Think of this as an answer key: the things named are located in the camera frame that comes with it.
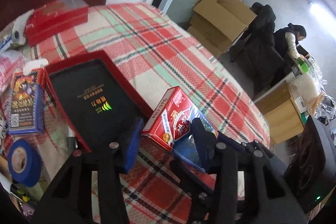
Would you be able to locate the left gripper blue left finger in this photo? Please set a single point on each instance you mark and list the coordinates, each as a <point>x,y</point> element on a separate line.
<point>129,143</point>

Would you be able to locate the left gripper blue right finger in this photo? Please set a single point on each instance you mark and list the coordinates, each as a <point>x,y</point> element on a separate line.
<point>205,143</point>

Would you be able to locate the red playing card box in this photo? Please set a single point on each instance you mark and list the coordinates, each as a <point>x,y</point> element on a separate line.
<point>170,126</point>

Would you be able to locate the red box with black insert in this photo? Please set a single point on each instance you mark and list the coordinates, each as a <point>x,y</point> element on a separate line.
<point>95,98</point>

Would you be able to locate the wooden desk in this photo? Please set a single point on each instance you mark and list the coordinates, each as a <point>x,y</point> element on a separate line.
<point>281,113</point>

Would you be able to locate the plaid red blanket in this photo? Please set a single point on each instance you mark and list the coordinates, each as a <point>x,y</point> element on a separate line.
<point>155,54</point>

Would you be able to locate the blue tape roll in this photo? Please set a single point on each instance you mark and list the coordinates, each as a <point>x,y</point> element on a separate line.
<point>25,164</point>

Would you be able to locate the blue orange card box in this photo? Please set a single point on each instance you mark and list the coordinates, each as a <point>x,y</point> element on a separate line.
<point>26,103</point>

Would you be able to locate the cardboard boxes stack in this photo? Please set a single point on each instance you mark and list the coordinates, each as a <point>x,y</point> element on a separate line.
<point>217,24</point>

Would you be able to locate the person in black vest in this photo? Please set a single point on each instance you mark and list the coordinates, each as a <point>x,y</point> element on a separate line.
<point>287,39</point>

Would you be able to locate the red gift box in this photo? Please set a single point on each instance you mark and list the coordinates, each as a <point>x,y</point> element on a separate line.
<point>53,18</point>

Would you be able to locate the black camera unit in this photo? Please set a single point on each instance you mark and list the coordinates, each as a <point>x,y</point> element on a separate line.
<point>311,174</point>

